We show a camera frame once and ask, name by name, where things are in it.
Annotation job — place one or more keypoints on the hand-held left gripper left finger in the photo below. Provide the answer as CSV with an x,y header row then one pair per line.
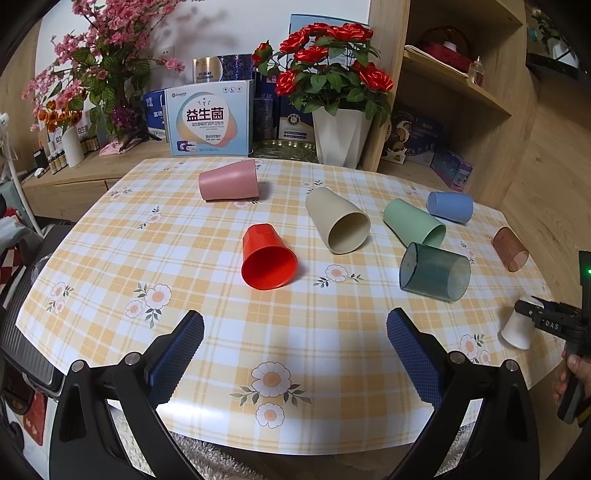
x,y
178,355

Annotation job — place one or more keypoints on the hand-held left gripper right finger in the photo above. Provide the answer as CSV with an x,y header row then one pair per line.
x,y
413,357

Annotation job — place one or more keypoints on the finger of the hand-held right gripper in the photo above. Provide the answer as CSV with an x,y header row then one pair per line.
x,y
531,308

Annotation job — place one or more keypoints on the white cup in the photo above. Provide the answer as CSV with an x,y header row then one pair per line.
x,y
517,333

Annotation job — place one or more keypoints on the clear brown cup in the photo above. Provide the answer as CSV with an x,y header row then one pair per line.
x,y
508,244

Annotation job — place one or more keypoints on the clear dark teal cup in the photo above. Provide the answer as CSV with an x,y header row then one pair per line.
x,y
431,272

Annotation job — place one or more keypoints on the red plastic cup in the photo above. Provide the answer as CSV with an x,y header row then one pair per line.
x,y
268,263

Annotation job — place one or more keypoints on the blue cup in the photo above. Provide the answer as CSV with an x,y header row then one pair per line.
x,y
450,206

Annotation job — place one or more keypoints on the light green cup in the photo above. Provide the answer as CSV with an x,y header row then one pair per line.
x,y
408,219

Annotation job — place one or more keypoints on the beige cup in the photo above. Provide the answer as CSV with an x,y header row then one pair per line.
x,y
332,214

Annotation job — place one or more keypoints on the pink cup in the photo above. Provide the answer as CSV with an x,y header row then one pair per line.
x,y
228,181

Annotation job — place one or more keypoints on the person's right hand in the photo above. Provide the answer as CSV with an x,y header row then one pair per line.
x,y
577,367

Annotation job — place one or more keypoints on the plaid floral tablecloth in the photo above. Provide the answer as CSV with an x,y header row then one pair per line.
x,y
323,323

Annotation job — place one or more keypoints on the black chair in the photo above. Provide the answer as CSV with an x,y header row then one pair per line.
x,y
27,332

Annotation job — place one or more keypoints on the purple blue box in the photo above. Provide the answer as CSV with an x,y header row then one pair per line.
x,y
455,170

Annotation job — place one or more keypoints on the wooden shelf unit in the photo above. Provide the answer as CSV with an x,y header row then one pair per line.
x,y
503,138

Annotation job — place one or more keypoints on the wooden sideboard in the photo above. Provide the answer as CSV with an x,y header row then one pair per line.
x,y
69,194

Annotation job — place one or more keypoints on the dark blue moon box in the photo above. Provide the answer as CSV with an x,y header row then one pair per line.
x,y
415,134

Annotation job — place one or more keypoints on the pink cloth item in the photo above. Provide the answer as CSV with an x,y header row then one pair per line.
x,y
115,148

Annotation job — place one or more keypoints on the black mini tripod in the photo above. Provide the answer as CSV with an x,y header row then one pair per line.
x,y
141,134

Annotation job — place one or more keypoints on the row of small brown bottles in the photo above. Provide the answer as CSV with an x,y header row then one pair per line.
x,y
55,161

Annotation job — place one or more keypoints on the gold embossed tray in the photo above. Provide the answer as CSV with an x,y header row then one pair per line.
x,y
284,150

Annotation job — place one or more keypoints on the red rose plant white pot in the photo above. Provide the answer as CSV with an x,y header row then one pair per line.
x,y
339,138

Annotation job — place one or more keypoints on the white ribbed vase orange flowers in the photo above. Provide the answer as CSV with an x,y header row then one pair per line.
x,y
74,147

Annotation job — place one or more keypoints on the light blue printed box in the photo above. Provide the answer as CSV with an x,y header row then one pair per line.
x,y
207,124

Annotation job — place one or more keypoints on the small glass bottle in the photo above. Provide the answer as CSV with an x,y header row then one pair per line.
x,y
476,73

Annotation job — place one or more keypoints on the dark sparkly tall box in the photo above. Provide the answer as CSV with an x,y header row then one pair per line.
x,y
264,115

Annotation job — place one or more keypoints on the dark blue emblem box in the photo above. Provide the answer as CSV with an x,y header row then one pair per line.
x,y
293,122

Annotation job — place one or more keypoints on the red basket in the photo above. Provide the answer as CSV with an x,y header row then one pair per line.
x,y
438,50

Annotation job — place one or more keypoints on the silver gold box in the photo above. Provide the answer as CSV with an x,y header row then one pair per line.
x,y
207,69

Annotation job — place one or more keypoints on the pink blossom artificial plant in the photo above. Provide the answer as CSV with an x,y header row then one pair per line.
x,y
111,69

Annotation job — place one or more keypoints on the dark blue patterned box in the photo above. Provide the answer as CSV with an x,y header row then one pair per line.
x,y
236,67

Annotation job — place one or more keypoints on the white wall socket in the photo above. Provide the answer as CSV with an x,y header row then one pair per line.
x,y
164,51

